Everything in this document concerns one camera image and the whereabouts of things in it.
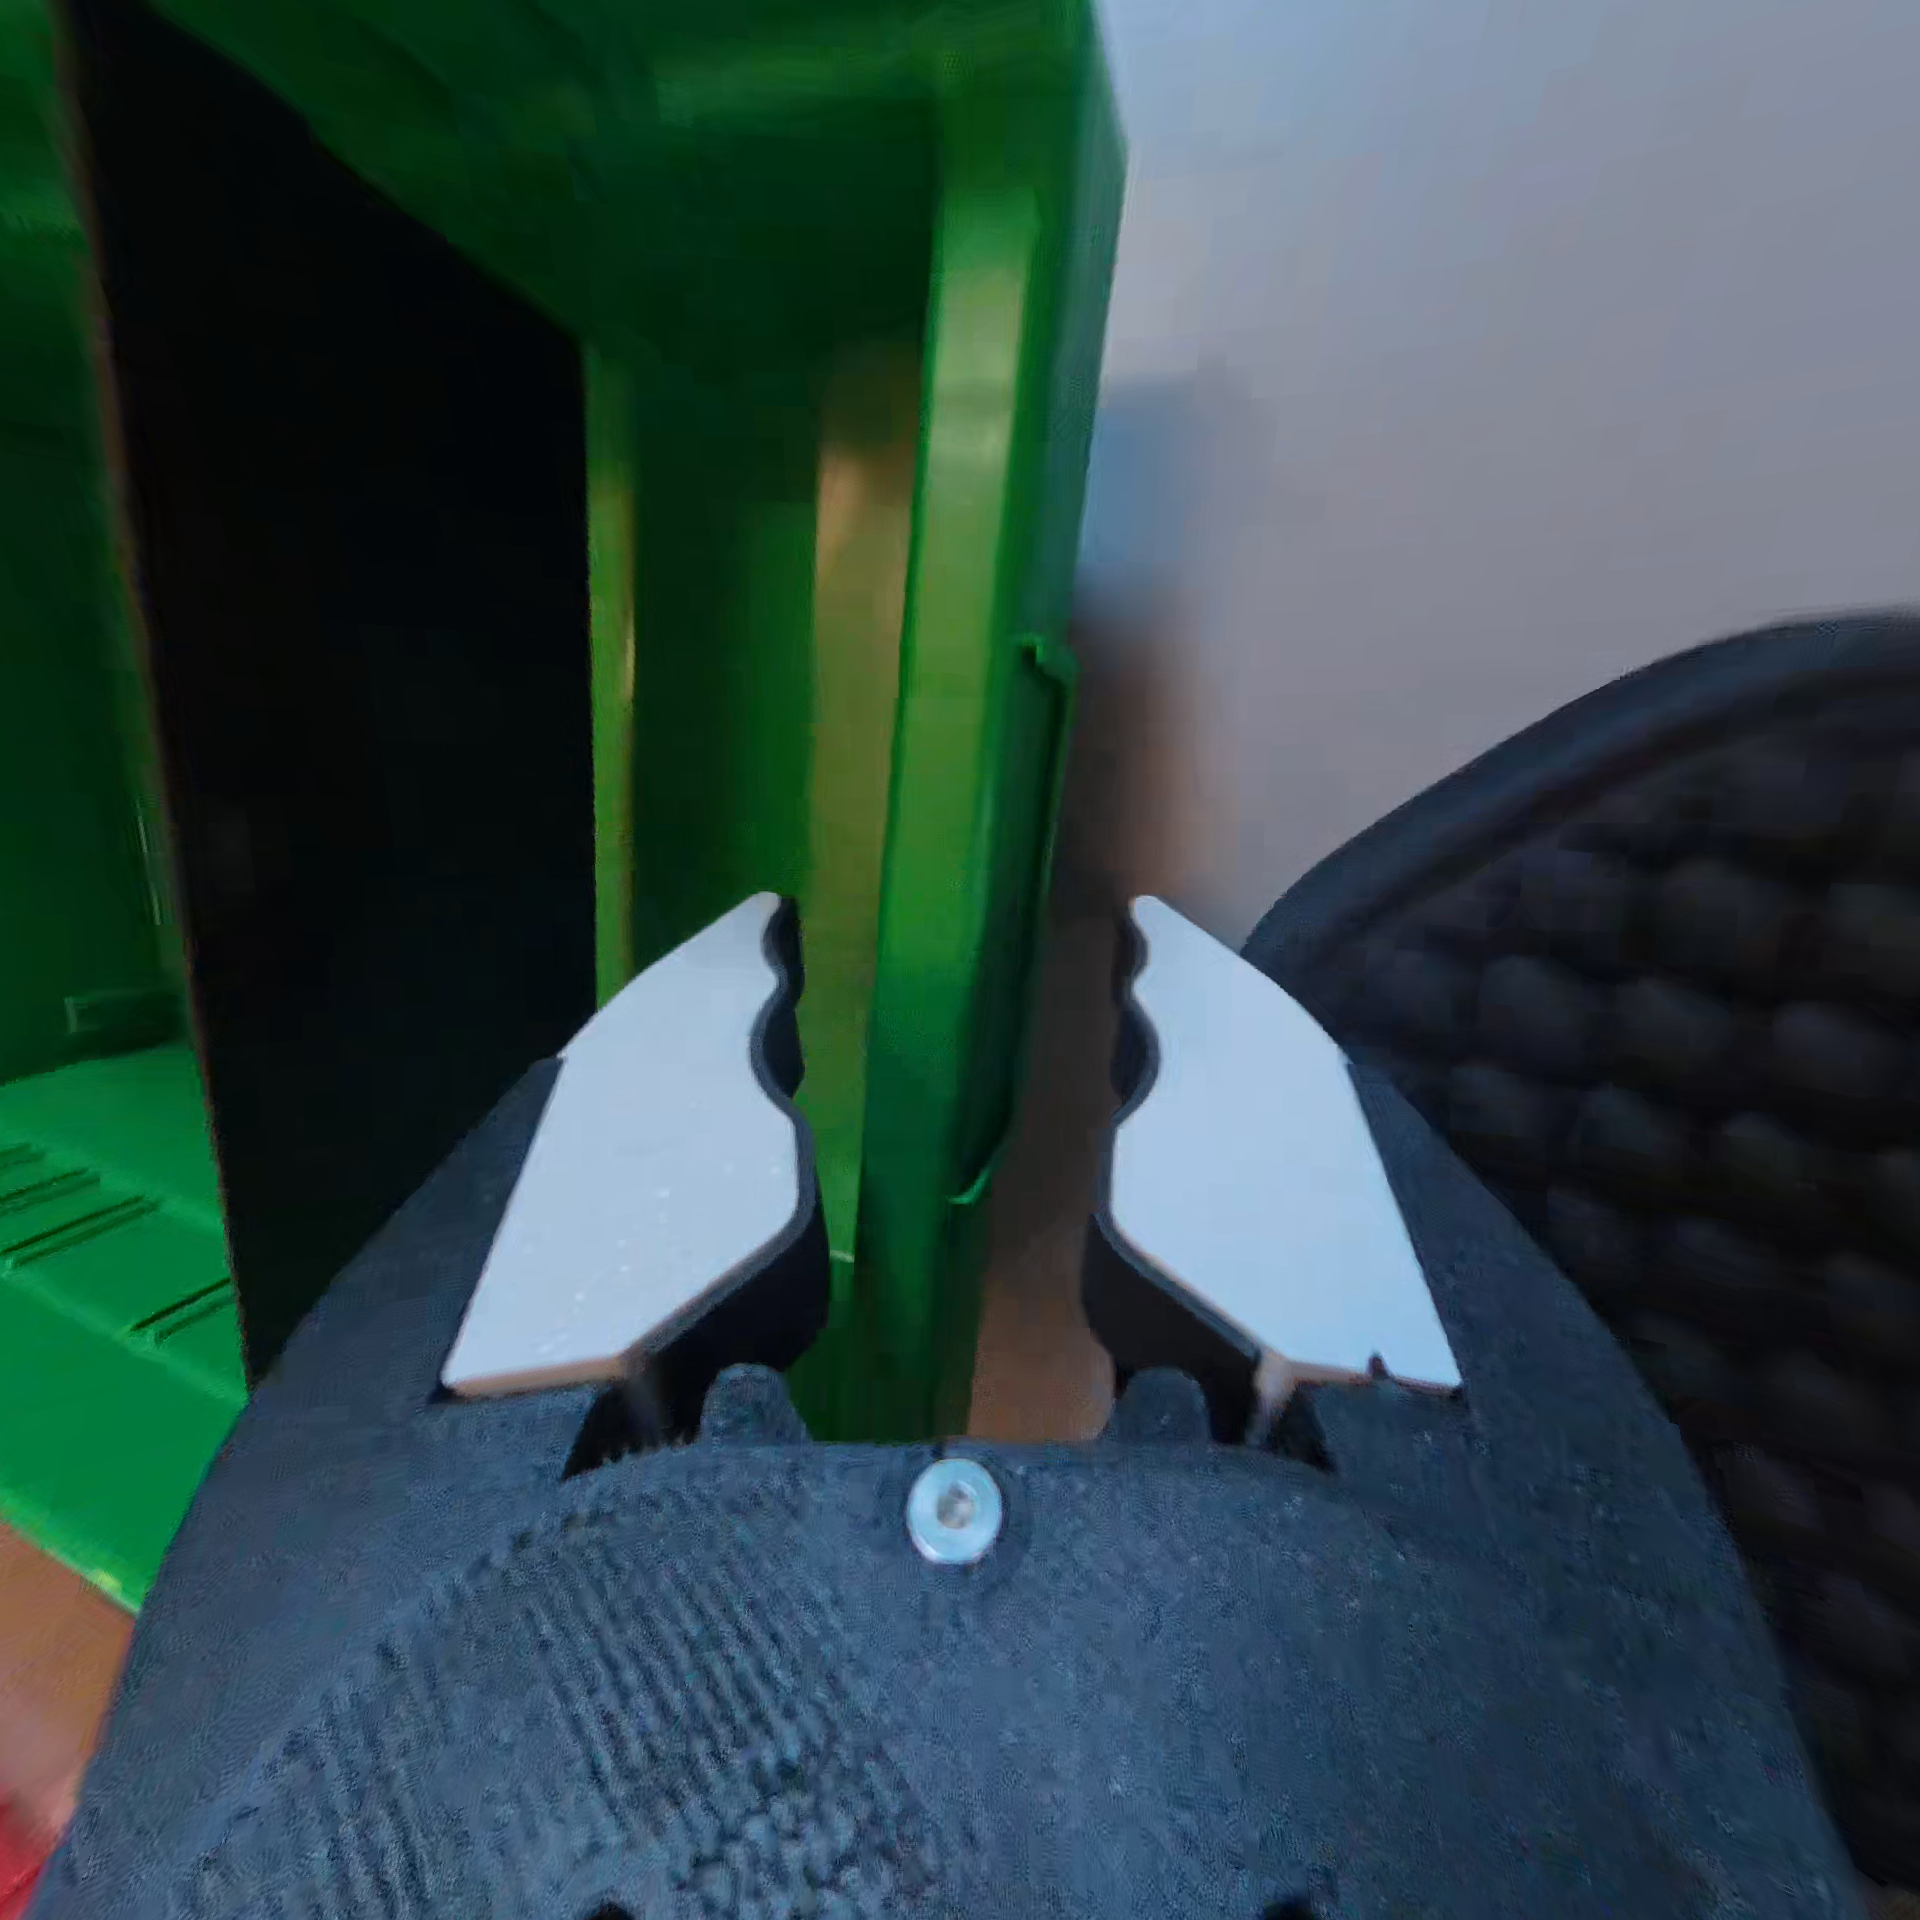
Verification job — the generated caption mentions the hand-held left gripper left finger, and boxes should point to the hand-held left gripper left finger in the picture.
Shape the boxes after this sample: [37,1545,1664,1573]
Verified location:
[439,891,831,1442]

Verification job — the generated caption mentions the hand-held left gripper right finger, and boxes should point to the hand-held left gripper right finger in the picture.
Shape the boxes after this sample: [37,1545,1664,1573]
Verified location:
[1083,894,1464,1450]

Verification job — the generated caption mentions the black bumpy padded object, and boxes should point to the black bumpy padded object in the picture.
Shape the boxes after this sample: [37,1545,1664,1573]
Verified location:
[1240,608,1920,1892]

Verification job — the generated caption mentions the green plastic crate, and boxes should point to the green plastic crate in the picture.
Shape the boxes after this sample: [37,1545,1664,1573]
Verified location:
[0,0,1128,1613]

